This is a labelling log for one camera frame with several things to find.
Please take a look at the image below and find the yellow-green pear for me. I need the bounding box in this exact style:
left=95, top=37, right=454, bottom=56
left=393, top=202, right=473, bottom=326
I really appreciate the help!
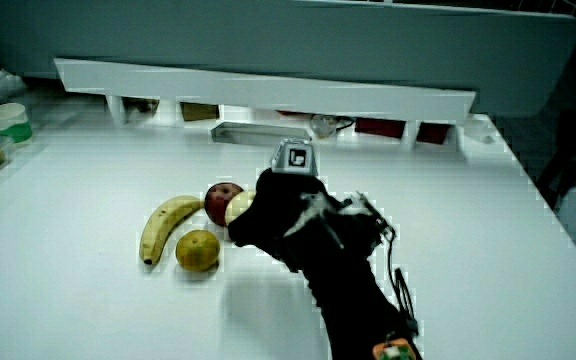
left=224, top=190, right=257, bottom=227

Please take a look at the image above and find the orange wrist module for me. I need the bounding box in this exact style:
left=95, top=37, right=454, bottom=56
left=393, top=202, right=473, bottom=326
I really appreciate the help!
left=372, top=337, right=418, bottom=360

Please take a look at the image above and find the black glove cable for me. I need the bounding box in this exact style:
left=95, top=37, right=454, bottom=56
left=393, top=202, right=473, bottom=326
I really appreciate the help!
left=386, top=230, right=420, bottom=337

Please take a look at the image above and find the white and green paper cup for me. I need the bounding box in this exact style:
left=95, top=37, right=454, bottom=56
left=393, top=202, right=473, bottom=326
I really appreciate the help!
left=0, top=102, right=34, bottom=145

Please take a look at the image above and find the dark chair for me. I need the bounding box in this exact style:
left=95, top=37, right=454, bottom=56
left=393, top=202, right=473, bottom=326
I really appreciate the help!
left=536, top=108, right=576, bottom=211

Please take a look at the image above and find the white desk shelf riser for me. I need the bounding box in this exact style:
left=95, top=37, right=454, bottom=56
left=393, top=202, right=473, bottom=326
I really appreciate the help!
left=53, top=57, right=478, bottom=152

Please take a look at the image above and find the red apple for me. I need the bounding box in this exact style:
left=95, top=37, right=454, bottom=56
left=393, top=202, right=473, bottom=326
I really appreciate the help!
left=203, top=182, right=245, bottom=228

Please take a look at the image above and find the orange mandarin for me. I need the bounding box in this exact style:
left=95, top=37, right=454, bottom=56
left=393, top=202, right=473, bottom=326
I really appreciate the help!
left=175, top=229, right=222, bottom=273

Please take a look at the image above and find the clear glass object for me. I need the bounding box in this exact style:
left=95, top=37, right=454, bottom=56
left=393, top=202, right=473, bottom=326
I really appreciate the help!
left=310, top=114, right=340, bottom=140

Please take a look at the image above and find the metal tray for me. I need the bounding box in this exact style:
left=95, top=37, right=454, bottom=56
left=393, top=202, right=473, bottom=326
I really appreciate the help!
left=210, top=121, right=314, bottom=148

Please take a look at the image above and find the person's right hand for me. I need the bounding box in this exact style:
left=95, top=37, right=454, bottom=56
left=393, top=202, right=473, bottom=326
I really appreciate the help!
left=227, top=138, right=397, bottom=275

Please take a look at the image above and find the white partition board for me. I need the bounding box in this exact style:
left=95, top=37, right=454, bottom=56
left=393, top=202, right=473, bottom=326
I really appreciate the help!
left=0, top=0, right=576, bottom=119

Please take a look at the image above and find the yellow banana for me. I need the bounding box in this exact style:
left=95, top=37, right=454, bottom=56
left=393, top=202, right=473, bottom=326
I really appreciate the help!
left=138, top=194, right=205, bottom=266

